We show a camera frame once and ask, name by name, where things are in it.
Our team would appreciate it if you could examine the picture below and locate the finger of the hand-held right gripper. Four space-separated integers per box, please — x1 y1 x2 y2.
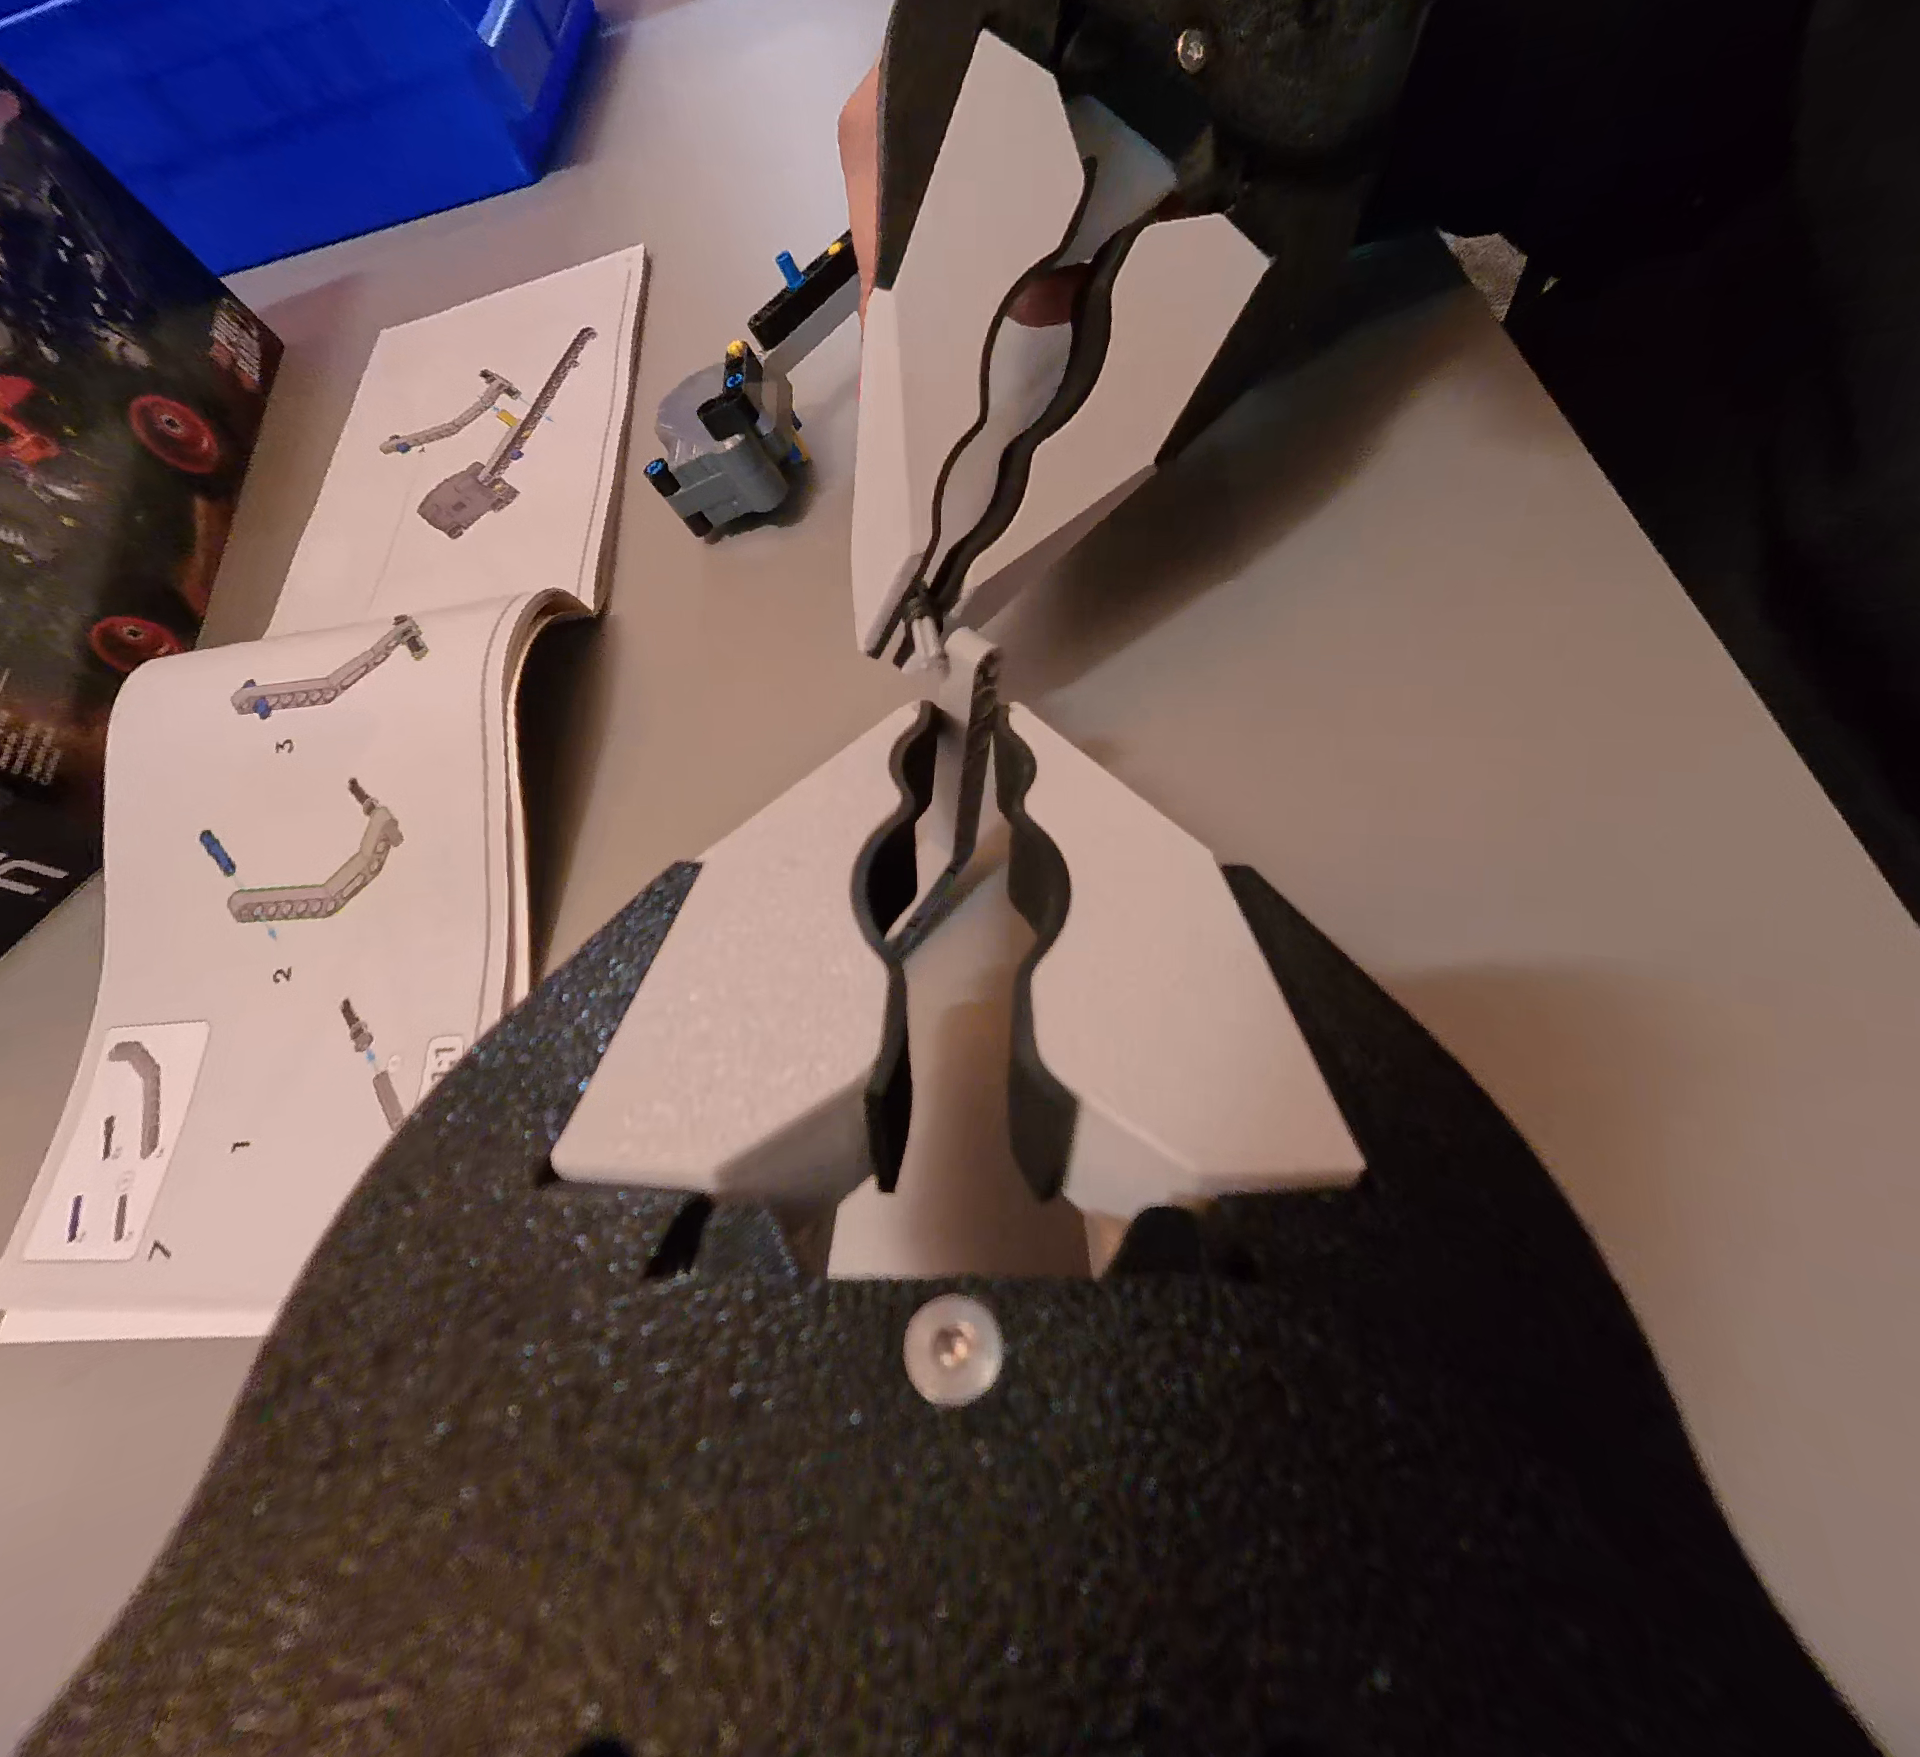
852 28 1100 659
912 99 1281 631

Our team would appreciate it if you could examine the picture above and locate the person's right hand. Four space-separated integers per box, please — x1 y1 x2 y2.
835 62 900 309

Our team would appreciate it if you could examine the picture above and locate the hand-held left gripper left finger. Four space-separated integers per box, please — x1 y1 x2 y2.
551 698 950 1277

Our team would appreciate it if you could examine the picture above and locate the blue storage bin with tag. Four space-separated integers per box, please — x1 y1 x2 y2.
0 0 601 277

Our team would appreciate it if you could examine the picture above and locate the black toy set box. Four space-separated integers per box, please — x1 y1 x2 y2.
0 62 287 959

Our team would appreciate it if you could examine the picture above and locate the person's right forearm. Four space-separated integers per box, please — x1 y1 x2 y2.
1350 0 1847 277

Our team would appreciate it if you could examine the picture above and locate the grey desk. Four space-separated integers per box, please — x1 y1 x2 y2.
0 0 1920 1489

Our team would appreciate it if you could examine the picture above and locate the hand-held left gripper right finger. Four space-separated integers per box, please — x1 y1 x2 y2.
990 698 1368 1277

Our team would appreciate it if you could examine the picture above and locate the open instruction booklet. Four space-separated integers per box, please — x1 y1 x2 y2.
0 243 656 1347

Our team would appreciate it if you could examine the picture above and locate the grey bent beam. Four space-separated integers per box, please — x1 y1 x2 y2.
885 631 1010 960

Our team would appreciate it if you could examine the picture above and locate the grey motor block assembly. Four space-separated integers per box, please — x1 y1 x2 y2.
642 232 875 544

